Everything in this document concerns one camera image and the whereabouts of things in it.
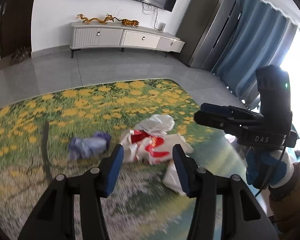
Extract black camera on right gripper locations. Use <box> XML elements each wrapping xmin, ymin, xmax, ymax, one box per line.
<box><xmin>256</xmin><ymin>65</ymin><xmax>292</xmax><ymax>134</ymax></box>

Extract red white crumpled bag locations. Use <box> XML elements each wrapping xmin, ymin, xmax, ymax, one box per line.
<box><xmin>120</xmin><ymin>130</ymin><xmax>194</xmax><ymax>165</ymax></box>

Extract golden tiger figurine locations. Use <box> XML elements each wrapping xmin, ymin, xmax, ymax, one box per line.
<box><xmin>121</xmin><ymin>18</ymin><xmax>139</xmax><ymax>27</ymax></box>

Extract golden dragon figurine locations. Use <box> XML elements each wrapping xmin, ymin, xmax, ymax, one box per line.
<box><xmin>76</xmin><ymin>14</ymin><xmax>121</xmax><ymax>24</ymax></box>

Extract grey refrigerator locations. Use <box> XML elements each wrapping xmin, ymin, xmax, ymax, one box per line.
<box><xmin>177</xmin><ymin>0</ymin><xmax>242</xmax><ymax>70</ymax></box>

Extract white crumpled tissue bag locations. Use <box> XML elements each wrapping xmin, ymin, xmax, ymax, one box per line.
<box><xmin>134</xmin><ymin>114</ymin><xmax>175</xmax><ymax>136</ymax></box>

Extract white router box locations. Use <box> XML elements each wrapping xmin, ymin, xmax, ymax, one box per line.
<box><xmin>158</xmin><ymin>22</ymin><xmax>166</xmax><ymax>31</ymax></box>

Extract white crumpled paper bag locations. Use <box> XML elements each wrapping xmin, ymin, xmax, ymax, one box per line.
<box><xmin>162</xmin><ymin>160</ymin><xmax>186</xmax><ymax>196</ymax></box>

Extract white tv cabinet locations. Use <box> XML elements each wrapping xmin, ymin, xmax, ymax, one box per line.
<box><xmin>70</xmin><ymin>22</ymin><xmax>185</xmax><ymax>55</ymax></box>

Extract purple crumpled wrapper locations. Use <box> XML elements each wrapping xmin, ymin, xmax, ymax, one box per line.
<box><xmin>68</xmin><ymin>131</ymin><xmax>111</xmax><ymax>160</ymax></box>

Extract blue curtain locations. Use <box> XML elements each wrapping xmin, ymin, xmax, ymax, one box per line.
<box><xmin>212</xmin><ymin>0</ymin><xmax>298</xmax><ymax>109</ymax></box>

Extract brown shoes by door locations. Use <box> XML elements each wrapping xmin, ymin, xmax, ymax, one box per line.
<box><xmin>10</xmin><ymin>47</ymin><xmax>31</xmax><ymax>66</ymax></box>

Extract dark brown entrance door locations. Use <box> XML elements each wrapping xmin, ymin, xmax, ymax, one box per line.
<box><xmin>0</xmin><ymin>0</ymin><xmax>34</xmax><ymax>58</ymax></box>

